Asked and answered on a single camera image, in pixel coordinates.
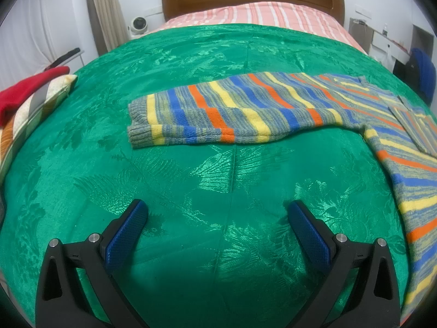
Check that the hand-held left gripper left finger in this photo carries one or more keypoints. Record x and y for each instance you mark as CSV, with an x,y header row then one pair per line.
x,y
124,235

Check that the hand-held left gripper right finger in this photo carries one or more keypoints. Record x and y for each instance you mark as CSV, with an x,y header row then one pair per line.
x,y
309,237

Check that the striped knit sweater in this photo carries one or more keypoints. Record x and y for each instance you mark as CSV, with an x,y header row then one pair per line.
x,y
239,109

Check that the green blanket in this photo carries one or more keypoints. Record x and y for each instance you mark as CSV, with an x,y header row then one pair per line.
x,y
170,177

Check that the striped pillow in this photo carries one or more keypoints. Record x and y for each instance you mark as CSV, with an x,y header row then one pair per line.
x,y
46,104

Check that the red cloth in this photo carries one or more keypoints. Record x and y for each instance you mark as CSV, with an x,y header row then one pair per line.
x,y
24,90

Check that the black flat object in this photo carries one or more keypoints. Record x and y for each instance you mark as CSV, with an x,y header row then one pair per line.
x,y
65,57

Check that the white plastic bag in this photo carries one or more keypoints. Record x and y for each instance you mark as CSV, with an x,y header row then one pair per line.
x,y
386,56

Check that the white desk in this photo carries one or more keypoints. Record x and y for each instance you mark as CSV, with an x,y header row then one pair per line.
x,y
379,39

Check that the beige curtain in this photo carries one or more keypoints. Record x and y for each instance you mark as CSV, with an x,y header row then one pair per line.
x,y
105,13

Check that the pink striped bed sheet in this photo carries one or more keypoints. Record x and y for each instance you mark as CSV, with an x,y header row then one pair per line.
x,y
256,13

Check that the white security camera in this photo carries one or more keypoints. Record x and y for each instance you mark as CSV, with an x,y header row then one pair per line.
x,y
138,25

